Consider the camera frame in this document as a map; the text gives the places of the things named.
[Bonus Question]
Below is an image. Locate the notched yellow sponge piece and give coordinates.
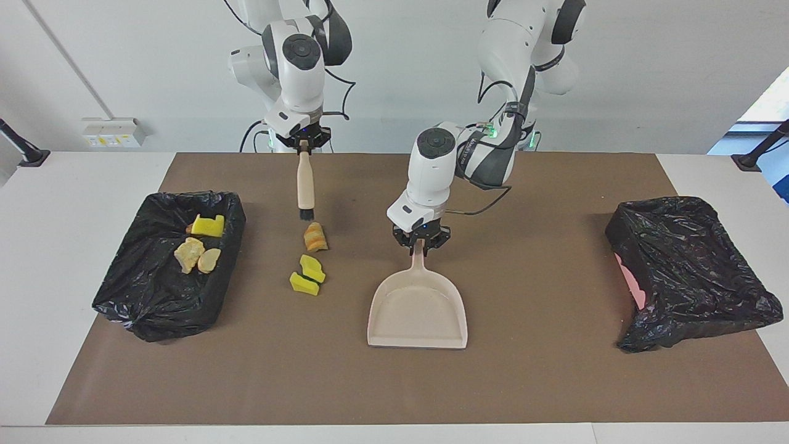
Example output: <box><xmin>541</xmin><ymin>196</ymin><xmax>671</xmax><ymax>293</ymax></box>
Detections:
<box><xmin>190</xmin><ymin>213</ymin><xmax>226</xmax><ymax>238</ymax></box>

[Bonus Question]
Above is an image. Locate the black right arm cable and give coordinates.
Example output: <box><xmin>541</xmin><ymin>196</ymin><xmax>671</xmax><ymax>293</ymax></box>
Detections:
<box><xmin>222</xmin><ymin>0</ymin><xmax>358</xmax><ymax>154</ymax></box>

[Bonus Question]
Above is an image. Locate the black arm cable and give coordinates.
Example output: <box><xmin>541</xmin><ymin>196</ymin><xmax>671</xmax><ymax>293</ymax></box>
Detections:
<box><xmin>444</xmin><ymin>62</ymin><xmax>538</xmax><ymax>217</ymax></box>
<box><xmin>222</xmin><ymin>0</ymin><xmax>358</xmax><ymax>154</ymax></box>

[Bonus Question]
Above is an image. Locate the black camera stand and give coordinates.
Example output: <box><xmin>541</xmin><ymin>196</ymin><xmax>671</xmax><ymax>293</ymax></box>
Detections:
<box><xmin>0</xmin><ymin>117</ymin><xmax>51</xmax><ymax>168</ymax></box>
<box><xmin>731</xmin><ymin>119</ymin><xmax>789</xmax><ymax>172</ymax></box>

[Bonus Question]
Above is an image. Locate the pink plastic bin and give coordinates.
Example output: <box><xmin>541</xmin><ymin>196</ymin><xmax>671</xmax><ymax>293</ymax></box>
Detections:
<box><xmin>615</xmin><ymin>253</ymin><xmax>647</xmax><ymax>311</ymax></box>

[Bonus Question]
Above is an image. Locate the striped orange bread piece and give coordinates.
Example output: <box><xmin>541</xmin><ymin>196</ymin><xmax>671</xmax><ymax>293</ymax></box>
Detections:
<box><xmin>303</xmin><ymin>222</ymin><xmax>329</xmax><ymax>253</ymax></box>

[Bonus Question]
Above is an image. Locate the yellow green sponge piece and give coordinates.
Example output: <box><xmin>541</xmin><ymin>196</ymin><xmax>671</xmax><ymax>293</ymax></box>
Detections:
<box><xmin>290</xmin><ymin>272</ymin><xmax>321</xmax><ymax>297</ymax></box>

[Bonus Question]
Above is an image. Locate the white wall socket box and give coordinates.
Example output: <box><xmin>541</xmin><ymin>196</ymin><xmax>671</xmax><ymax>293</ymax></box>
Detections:
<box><xmin>82</xmin><ymin>117</ymin><xmax>146</xmax><ymax>149</ymax></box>

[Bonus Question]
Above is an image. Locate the angular pale scrap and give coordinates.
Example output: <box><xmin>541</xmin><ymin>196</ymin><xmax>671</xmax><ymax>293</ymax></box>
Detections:
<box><xmin>174</xmin><ymin>237</ymin><xmax>206</xmax><ymax>274</ymax></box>

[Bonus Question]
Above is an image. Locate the brown table mat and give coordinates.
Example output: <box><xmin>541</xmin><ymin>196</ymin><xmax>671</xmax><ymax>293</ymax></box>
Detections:
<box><xmin>46</xmin><ymin>152</ymin><xmax>789</xmax><ymax>426</ymax></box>

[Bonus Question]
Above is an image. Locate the beige hand brush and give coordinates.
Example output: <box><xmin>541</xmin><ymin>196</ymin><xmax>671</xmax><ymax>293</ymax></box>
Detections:
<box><xmin>296</xmin><ymin>141</ymin><xmax>316</xmax><ymax>221</ymax></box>

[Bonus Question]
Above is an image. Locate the beige plastic dustpan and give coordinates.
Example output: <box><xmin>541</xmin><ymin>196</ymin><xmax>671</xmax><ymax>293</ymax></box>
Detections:
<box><xmin>367</xmin><ymin>239</ymin><xmax>469</xmax><ymax>350</ymax></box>

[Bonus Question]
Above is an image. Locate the black plastic trash bag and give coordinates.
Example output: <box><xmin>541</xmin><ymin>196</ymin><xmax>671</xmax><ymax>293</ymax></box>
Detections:
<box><xmin>92</xmin><ymin>190</ymin><xmax>247</xmax><ymax>343</ymax></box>
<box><xmin>604</xmin><ymin>196</ymin><xmax>784</xmax><ymax>353</ymax></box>

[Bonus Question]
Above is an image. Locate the white wall conduit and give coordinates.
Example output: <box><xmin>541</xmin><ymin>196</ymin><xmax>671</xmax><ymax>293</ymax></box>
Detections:
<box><xmin>23</xmin><ymin>0</ymin><xmax>113</xmax><ymax>119</ymax></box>

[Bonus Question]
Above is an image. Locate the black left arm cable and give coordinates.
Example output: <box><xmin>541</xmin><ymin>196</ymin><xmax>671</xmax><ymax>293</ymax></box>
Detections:
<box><xmin>444</xmin><ymin>62</ymin><xmax>538</xmax><ymax>217</ymax></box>

